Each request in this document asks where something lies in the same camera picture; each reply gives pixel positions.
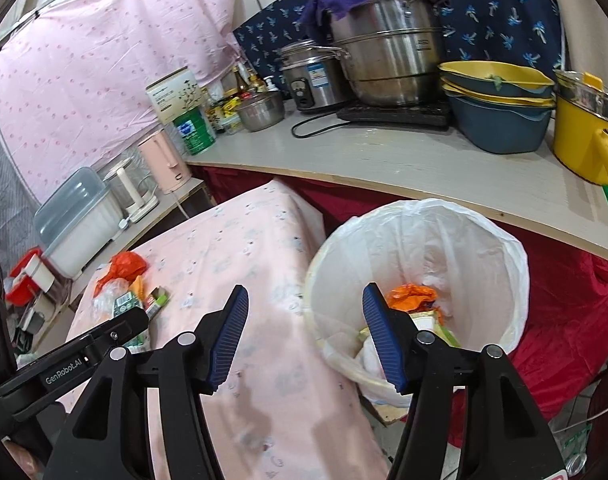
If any orange plastic bag red print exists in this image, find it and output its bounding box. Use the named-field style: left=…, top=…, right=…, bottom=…
left=384, top=282, right=439, bottom=313

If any green tin can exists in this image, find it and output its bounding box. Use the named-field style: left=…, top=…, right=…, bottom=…
left=173, top=107, right=217, bottom=157

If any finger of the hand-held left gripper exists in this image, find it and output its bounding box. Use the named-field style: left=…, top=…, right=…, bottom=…
left=83, top=307, right=151, bottom=350

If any pink printed tablecloth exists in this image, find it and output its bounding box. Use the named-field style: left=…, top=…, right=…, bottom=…
left=64, top=180, right=389, bottom=480

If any cardboard piece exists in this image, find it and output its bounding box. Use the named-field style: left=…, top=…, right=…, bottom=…
left=369, top=400, right=409, bottom=426

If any black induction cooker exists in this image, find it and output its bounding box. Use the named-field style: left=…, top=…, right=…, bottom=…
left=336, top=99, right=452, bottom=131

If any yellow foam net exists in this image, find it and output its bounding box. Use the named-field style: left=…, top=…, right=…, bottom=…
left=129, top=275, right=147, bottom=311

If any white plastic bag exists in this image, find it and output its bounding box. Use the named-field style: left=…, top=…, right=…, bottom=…
left=91, top=282, right=130, bottom=331

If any dark red cloth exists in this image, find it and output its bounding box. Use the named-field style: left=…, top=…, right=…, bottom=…
left=191, top=165, right=608, bottom=441

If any large steel steamer pot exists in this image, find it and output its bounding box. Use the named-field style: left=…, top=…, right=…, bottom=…
left=329, top=0, right=449, bottom=108

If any glass kettle white handle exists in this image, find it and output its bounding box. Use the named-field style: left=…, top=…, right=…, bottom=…
left=103, top=156, right=159, bottom=223

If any grey wooden counter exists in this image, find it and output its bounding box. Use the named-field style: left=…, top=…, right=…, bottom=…
left=186, top=97, right=608, bottom=263

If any blue basin yellow inside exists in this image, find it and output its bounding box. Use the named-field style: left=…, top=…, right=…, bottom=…
left=439, top=60, right=556, bottom=100
left=446, top=94, right=556, bottom=155
left=441, top=82, right=556, bottom=108

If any small green box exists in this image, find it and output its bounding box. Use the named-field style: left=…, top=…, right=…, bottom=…
left=144, top=287, right=169, bottom=318

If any white lined trash bin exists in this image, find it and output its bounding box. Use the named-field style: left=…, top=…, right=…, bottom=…
left=304, top=198, right=530, bottom=408

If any steel rice cooker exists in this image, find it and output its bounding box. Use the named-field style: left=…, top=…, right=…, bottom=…
left=279, top=40, right=352, bottom=112

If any pink electric kettle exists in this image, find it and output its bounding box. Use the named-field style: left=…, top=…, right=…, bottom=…
left=136, top=129, right=193, bottom=195

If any small steel pot with lid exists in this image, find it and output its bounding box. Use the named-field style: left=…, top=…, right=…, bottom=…
left=235, top=89, right=285, bottom=133

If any white dish box clear lid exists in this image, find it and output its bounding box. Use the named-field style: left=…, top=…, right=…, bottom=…
left=33, top=166, right=125, bottom=281

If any grey patterned cloth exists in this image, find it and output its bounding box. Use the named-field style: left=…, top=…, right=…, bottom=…
left=0, top=95, right=40, bottom=271

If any navy printed cloth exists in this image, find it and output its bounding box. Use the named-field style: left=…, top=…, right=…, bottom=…
left=232, top=0, right=564, bottom=103

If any yellow label jar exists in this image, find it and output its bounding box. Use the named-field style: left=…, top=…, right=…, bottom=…
left=219, top=97, right=245, bottom=121

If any pink dotted curtain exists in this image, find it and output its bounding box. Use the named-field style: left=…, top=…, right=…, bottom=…
left=0, top=0, right=245, bottom=201

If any white floral carton box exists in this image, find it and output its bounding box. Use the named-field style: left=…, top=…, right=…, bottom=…
left=145, top=66, right=205, bottom=123

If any beige curtain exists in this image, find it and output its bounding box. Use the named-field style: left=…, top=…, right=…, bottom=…
left=526, top=0, right=608, bottom=78

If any green drink carton white cap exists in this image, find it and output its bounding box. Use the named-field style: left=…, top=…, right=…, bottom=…
left=111, top=291, right=152, bottom=353

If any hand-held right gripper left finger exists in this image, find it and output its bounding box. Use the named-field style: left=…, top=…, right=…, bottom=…
left=49, top=284, right=249, bottom=480

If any yellow electric pot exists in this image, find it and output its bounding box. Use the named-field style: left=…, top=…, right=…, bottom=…
left=552, top=70, right=608, bottom=186

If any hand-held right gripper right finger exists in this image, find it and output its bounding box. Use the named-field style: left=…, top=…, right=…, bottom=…
left=361, top=282, right=567, bottom=480

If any black power cord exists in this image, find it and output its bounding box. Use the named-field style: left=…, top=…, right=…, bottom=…
left=291, top=110, right=345, bottom=139

